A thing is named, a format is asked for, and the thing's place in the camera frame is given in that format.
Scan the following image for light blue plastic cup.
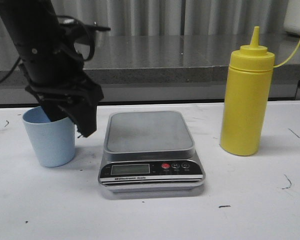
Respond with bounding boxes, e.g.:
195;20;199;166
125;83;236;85
22;106;75;168

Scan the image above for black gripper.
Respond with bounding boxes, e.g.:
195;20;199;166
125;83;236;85
25;72;104;138

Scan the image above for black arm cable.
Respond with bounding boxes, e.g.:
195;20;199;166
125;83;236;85
0;56;22;90

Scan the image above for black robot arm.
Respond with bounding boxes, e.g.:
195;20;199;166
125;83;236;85
0;0;107;135

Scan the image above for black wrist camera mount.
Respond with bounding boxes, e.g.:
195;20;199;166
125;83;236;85
57;15;111;46

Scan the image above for yellow squeeze bottle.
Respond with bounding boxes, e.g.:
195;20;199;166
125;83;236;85
220;26;300;156

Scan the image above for white appliance on counter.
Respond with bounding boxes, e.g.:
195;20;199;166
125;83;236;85
283;0;300;36

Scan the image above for silver digital kitchen scale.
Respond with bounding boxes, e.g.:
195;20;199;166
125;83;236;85
98;110;206;200

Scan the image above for grey stone counter ledge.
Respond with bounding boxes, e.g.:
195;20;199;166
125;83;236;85
0;34;300;105

